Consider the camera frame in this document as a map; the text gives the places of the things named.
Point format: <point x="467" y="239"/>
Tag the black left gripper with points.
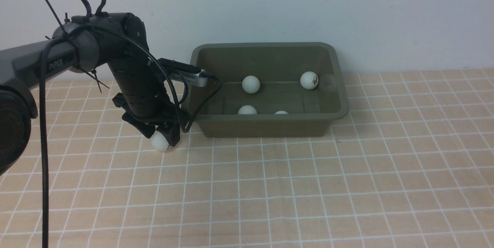
<point x="144" y="99"/>

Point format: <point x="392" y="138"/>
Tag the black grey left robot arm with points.
<point x="116" y="39"/>

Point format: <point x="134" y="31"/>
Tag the olive green plastic bin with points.
<point x="279" y="67"/>

